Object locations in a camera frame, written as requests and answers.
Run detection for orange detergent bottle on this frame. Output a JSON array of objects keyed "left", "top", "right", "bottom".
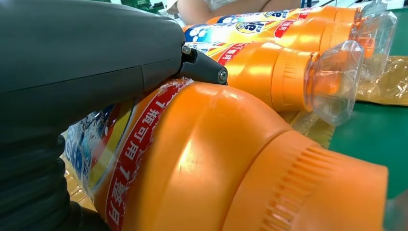
[
  {"left": 185, "top": 40, "right": 365, "bottom": 127},
  {"left": 62, "top": 78, "right": 408, "bottom": 231},
  {"left": 182, "top": 11, "right": 398, "bottom": 82},
  {"left": 205, "top": 0, "right": 389, "bottom": 26}
]

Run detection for person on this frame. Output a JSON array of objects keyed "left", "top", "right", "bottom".
[{"left": 166, "top": 0, "right": 302, "bottom": 26}]

